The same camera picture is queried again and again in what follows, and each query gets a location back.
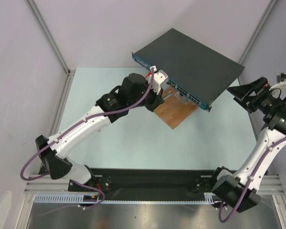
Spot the black network switch blue front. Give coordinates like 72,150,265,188
132,28,244,112

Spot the aluminium frame post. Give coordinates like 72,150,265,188
238,0,279,65
23,0,75,77

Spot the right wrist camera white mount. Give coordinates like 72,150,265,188
270,73,286,91

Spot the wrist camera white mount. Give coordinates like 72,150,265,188
270,73,286,91
150,66,169,94

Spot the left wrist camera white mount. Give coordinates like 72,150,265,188
150,66,169,94

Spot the right aluminium frame post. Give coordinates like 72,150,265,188
238,0,279,65

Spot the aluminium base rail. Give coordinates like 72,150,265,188
24,175,70,194

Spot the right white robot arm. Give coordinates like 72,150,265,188
210,73,286,213

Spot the left aluminium frame post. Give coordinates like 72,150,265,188
23,0,75,77

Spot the slotted cable duct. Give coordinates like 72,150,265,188
34,193,221,205

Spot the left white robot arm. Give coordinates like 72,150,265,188
35,71,168,191

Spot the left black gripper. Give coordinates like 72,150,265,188
128,80,164,112

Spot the wooden board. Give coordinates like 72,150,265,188
154,87,199,129

